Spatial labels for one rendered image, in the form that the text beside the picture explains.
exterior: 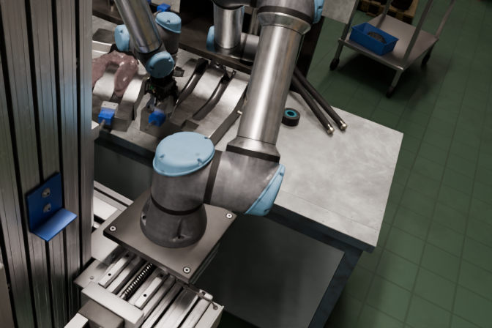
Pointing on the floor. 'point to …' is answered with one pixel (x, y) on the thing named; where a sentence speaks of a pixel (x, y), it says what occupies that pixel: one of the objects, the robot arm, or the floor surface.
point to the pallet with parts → (403, 0)
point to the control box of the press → (334, 1)
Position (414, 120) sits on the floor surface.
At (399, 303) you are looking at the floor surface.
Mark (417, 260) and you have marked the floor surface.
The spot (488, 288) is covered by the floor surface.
